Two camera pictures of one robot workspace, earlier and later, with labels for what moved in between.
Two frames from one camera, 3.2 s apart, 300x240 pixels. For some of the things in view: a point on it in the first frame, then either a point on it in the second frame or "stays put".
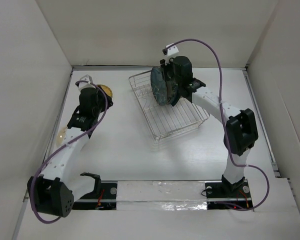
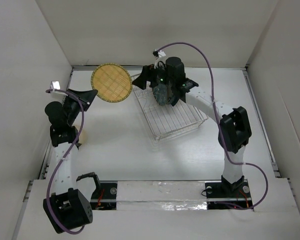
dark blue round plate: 158,85 stays put
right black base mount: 228,195 stays put
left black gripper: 101,96 -> 86,97
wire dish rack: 166,121 stays put
